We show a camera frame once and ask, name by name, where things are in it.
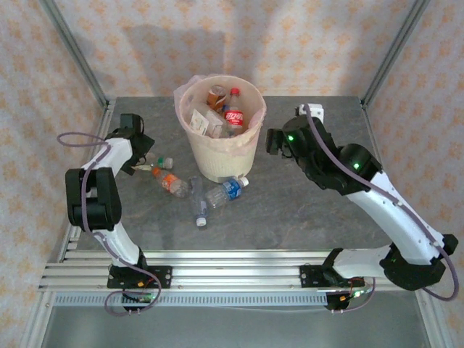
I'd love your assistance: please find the amber tea bottle orange label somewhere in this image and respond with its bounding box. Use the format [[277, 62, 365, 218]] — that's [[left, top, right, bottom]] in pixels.
[[206, 84, 228, 111]]

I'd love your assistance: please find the crinkled water bottle blue label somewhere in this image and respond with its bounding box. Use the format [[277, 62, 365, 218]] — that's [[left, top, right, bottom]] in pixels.
[[204, 175, 250, 210]]

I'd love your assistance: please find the aluminium frame post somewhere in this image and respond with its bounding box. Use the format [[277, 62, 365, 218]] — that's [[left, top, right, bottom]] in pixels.
[[38, 0, 112, 108], [360, 0, 433, 109]]

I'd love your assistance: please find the small circuit board green LED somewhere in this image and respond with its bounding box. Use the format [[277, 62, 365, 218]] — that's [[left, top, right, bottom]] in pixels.
[[339, 288, 376, 302], [123, 291, 160, 305]]

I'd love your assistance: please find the red label cola bottle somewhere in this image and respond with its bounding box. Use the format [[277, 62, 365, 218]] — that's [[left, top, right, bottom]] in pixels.
[[223, 88, 244, 128]]

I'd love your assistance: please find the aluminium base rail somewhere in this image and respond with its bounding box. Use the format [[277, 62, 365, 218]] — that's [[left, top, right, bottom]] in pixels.
[[38, 249, 436, 293]]

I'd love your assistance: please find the orange soda bottle orange cap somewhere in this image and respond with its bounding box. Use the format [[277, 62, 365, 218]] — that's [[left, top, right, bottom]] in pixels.
[[151, 166, 190, 199]]

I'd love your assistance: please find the cream plastic waste bin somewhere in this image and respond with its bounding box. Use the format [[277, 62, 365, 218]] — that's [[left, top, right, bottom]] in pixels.
[[173, 74, 268, 184]]

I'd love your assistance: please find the aluminium table side rail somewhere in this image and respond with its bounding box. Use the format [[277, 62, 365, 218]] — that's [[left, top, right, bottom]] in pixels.
[[360, 97, 416, 262], [57, 99, 117, 260]]

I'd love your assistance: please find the grey metal lower panel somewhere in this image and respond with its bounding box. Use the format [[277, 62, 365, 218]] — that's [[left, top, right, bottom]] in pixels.
[[39, 304, 432, 348]]

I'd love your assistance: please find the clear unlabelled bottle white cap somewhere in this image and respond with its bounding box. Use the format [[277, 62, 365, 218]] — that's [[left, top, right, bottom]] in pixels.
[[187, 175, 210, 228]]

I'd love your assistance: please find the aluminium frame leg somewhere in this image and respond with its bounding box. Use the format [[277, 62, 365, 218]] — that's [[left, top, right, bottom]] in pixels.
[[21, 289, 55, 348], [415, 289, 454, 348]]

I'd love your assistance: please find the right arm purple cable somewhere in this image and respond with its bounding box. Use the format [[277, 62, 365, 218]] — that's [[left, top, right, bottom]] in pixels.
[[302, 103, 460, 315]]

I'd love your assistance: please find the perforated grey cable tray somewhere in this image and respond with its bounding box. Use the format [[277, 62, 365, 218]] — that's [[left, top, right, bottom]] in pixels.
[[54, 292, 329, 307]]

